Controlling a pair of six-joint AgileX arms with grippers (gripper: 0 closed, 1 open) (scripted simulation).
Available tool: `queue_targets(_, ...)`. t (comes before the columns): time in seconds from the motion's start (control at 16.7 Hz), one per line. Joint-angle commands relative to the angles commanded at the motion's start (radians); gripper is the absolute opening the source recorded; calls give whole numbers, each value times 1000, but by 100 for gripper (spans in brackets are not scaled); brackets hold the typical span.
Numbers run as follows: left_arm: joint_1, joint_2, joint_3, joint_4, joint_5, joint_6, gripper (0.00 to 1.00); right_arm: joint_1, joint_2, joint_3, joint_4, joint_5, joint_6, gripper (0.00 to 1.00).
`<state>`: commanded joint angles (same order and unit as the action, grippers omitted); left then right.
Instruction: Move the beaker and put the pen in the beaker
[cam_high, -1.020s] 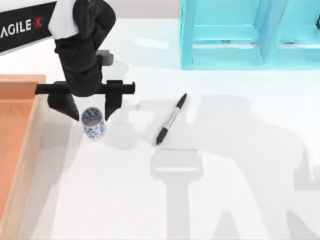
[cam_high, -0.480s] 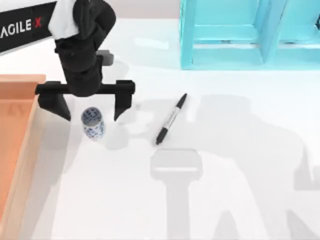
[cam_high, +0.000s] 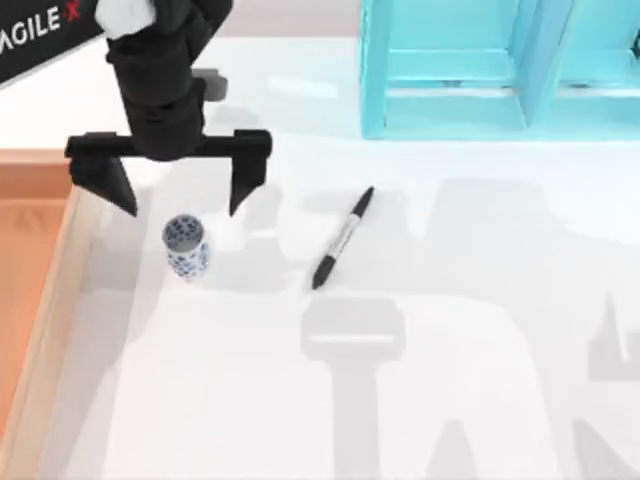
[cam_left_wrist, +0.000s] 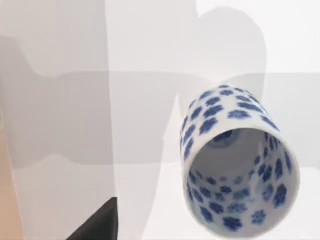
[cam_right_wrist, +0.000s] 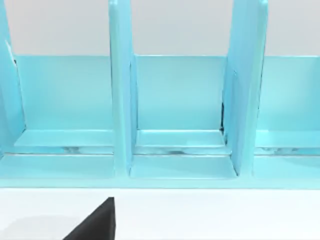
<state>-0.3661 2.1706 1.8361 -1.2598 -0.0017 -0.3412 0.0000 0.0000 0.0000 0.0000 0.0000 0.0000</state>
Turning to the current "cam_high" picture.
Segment black marker pen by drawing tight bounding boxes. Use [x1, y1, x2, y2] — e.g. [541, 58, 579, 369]
[310, 185, 376, 292]

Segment blue and white cup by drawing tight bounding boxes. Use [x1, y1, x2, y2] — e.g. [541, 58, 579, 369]
[161, 214, 213, 282]

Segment light blue rack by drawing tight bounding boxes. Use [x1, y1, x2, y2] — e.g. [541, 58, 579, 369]
[358, 0, 640, 142]

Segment shallow salmon-coloured box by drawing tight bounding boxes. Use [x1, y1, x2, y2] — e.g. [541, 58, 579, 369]
[0, 148, 151, 480]

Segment grey rounded box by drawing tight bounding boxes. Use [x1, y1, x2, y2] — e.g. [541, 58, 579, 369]
[192, 67, 230, 102]

